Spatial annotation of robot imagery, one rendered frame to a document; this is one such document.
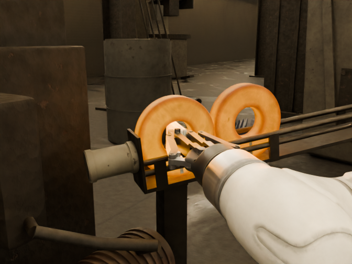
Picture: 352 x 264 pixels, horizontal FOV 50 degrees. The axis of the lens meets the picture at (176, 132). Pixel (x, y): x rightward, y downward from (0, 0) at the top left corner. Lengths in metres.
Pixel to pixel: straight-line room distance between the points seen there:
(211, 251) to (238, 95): 1.06
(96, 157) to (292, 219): 0.39
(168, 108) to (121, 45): 2.42
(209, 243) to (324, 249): 1.38
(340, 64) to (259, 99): 2.11
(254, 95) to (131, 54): 2.35
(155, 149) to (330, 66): 2.27
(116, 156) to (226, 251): 1.10
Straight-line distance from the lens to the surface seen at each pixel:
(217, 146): 0.55
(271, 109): 0.80
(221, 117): 0.74
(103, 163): 0.67
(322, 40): 2.92
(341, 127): 0.90
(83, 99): 0.83
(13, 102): 0.61
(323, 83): 2.92
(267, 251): 0.40
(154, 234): 0.74
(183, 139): 0.64
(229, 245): 1.75
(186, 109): 0.70
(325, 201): 0.41
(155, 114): 0.68
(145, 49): 3.06
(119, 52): 3.10
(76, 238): 0.63
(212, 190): 0.50
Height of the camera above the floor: 0.89
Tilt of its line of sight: 14 degrees down
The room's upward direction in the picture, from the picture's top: straight up
